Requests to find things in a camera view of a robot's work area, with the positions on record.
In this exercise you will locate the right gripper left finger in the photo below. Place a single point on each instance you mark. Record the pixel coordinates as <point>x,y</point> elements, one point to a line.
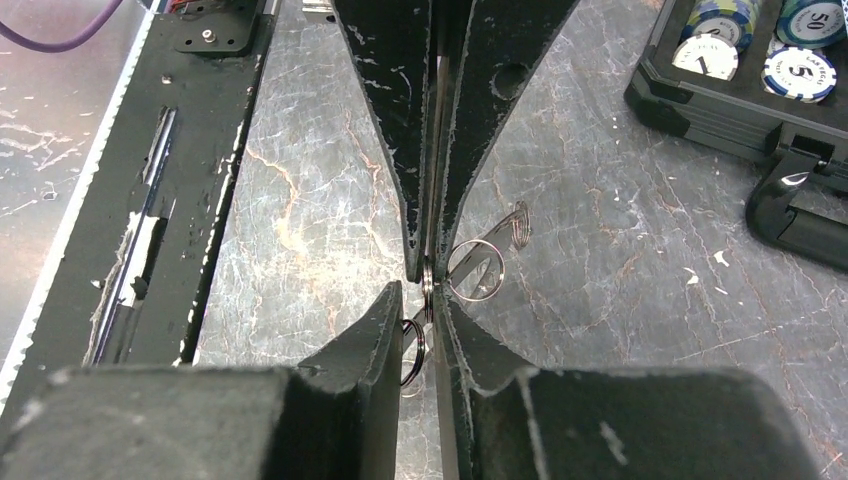
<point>332,416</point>

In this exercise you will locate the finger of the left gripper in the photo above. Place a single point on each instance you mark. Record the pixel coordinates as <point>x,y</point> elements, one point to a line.
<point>389,44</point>
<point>492,50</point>

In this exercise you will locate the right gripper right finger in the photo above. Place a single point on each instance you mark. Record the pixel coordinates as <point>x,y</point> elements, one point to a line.
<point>502,417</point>

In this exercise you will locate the black poker chip case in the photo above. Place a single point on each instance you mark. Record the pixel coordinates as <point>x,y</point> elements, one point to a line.
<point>799,144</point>

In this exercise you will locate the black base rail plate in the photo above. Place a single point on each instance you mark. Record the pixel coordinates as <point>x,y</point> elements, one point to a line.
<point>128,276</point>

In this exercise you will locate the white toothed cable duct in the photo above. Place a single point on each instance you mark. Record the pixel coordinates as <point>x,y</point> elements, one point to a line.
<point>56,114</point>

